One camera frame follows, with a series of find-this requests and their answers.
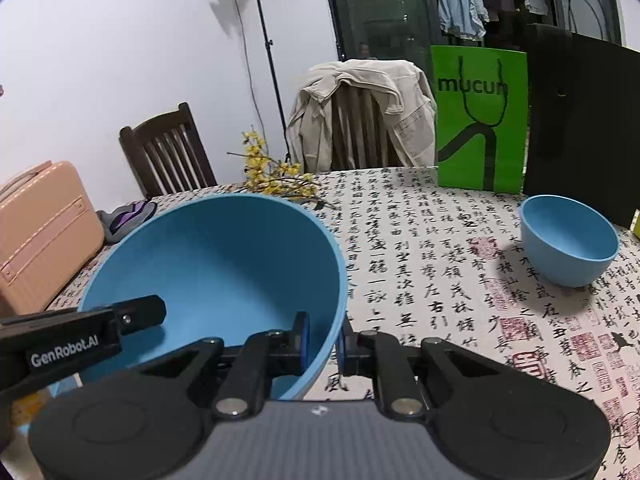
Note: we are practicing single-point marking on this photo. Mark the pink small suitcase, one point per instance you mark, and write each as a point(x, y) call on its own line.
point(49, 230)

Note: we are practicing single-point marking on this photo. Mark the yellow flower branch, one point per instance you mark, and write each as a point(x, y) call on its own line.
point(269, 176)

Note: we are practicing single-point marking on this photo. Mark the small blue bowl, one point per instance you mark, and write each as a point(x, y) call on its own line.
point(567, 242)

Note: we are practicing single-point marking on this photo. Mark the black paper bag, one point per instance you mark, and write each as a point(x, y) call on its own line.
point(584, 121)

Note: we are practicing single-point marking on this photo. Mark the hanging blue shirt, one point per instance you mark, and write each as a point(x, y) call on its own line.
point(464, 19)

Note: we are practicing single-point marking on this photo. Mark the green mucun paper bag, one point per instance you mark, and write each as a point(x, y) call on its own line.
point(482, 117)

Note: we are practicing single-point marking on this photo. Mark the grey purple cloth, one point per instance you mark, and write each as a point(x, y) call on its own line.
point(125, 219)

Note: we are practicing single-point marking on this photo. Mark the black sliding glass door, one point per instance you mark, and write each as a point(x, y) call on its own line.
point(407, 29)

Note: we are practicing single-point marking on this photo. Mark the dark wooden chair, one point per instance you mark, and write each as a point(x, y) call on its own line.
point(166, 154)

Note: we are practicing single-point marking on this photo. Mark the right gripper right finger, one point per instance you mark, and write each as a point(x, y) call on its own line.
point(488, 419)

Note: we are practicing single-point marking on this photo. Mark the chair with beige jacket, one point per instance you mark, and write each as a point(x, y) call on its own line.
point(359, 136)

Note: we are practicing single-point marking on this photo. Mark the large blue bowl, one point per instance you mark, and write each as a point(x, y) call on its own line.
point(227, 266)

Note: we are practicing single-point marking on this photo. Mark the lime green snack box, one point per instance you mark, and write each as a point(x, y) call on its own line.
point(635, 228)

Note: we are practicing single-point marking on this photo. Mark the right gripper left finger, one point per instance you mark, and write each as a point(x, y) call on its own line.
point(149, 421)

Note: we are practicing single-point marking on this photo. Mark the beige jacket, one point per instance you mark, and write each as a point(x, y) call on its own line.
point(402, 92)

